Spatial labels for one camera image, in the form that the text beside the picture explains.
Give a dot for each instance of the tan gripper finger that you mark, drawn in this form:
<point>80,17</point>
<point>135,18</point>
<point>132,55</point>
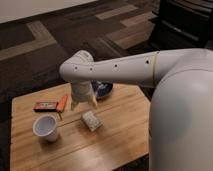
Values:
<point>73,104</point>
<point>94,102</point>

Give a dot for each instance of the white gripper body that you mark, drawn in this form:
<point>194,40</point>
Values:
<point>82,91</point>

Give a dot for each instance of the orange pepper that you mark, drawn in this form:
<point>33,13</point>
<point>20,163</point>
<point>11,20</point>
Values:
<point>61,104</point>

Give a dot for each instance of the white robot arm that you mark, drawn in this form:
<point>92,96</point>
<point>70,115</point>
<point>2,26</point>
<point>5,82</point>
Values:
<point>180,127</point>

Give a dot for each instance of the dark blue bowl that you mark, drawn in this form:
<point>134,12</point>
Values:
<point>101,89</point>

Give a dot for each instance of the dark red snack box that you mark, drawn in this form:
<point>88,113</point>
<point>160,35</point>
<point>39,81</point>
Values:
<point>45,106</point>

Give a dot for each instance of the black office chair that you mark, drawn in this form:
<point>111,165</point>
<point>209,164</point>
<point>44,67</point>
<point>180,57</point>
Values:
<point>182,24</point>

